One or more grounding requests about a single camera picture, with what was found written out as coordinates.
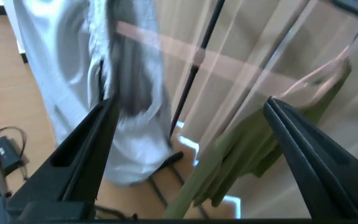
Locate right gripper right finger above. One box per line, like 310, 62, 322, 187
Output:
262, 95, 358, 219

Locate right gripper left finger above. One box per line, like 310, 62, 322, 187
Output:
6, 93, 121, 221

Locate green long-sleeved shirt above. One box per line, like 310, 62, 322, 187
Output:
165, 58, 352, 219

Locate pink clothes hanger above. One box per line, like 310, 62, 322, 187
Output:
275, 11, 358, 108
115, 20, 295, 86

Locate pale grey garment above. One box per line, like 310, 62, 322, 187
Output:
11, 0, 173, 187

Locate black clothes rack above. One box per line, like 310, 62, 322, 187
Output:
146, 0, 358, 219

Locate black power adapter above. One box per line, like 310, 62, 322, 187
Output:
0, 136, 24, 177

